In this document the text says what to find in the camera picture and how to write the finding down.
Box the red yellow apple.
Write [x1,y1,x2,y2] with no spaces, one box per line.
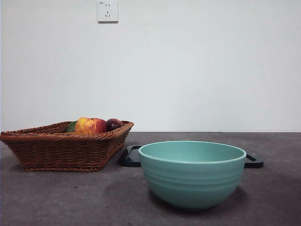
[74,117,108,135]

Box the dark rectangular tray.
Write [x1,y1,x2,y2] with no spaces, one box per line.
[117,145,264,169]

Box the brown wicker basket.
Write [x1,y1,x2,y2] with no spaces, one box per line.
[0,120,135,172]

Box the green avocado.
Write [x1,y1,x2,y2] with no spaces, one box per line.
[64,121,78,133]

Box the teal ribbed bowl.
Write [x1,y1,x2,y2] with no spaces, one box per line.
[138,140,247,211]

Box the white wall socket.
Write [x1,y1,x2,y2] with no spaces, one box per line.
[97,0,119,24]

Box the dark purple plum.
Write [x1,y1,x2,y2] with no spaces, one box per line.
[105,118,125,132]

